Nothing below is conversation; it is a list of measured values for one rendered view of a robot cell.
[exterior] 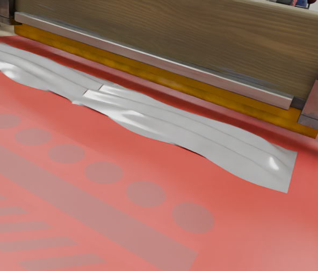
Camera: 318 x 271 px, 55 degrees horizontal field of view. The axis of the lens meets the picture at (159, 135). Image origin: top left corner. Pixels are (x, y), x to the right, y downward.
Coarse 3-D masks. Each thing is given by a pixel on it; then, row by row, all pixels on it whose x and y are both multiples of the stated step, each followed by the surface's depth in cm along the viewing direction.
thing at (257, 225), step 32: (160, 96) 31; (192, 96) 33; (64, 128) 22; (96, 128) 23; (256, 128) 28; (128, 160) 20; (160, 160) 20; (192, 160) 21; (192, 192) 18; (224, 192) 18; (256, 192) 19; (288, 192) 20; (224, 224) 16; (256, 224) 16; (288, 224) 17; (224, 256) 14; (256, 256) 14; (288, 256) 15
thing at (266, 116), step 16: (16, 32) 40; (32, 32) 38; (64, 48) 37; (80, 48) 36; (112, 64) 34; (160, 80) 32; (208, 96) 30; (240, 112) 29; (256, 112) 28; (288, 128) 28; (304, 128) 27
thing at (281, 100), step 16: (16, 16) 36; (32, 16) 35; (64, 32) 33; (80, 32) 32; (112, 48) 31; (128, 48) 30; (160, 64) 29; (176, 64) 28; (208, 80) 27; (224, 80) 26; (240, 80) 27; (256, 96) 26; (272, 96) 25; (288, 96) 25
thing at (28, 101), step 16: (32, 48) 38; (48, 48) 39; (64, 64) 35; (80, 64) 36; (96, 64) 37; (0, 80) 27; (112, 80) 33; (128, 80) 34; (0, 96) 24; (16, 96) 25; (32, 96) 26; (48, 96) 26; (16, 112) 23; (32, 112) 23
